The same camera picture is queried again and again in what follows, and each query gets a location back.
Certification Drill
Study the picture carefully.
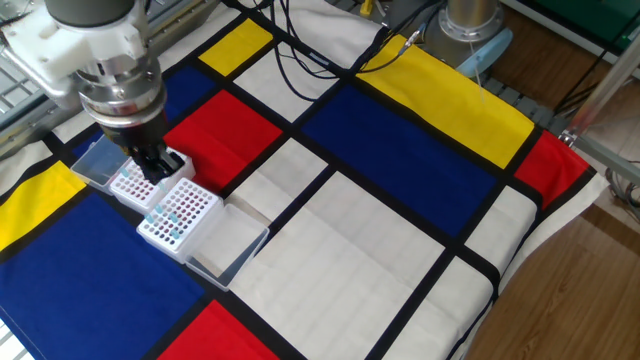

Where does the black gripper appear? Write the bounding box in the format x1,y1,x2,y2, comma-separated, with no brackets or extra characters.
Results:
97,112,185,185

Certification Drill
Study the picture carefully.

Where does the white pipette tip box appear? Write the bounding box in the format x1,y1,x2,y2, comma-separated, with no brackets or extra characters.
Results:
136,177,271,292
71,133,196,215

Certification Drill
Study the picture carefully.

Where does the colour block tablecloth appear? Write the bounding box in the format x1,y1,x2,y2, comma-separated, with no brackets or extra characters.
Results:
0,0,610,360

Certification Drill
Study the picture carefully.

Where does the white thin cable tie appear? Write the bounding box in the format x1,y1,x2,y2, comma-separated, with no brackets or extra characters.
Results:
468,39,486,105

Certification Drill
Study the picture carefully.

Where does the aluminium profile frame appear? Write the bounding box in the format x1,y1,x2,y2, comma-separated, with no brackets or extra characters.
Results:
558,33,640,187

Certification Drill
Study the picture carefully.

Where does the grey cable bundle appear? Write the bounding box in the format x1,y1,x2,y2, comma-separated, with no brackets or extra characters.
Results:
603,164,640,224

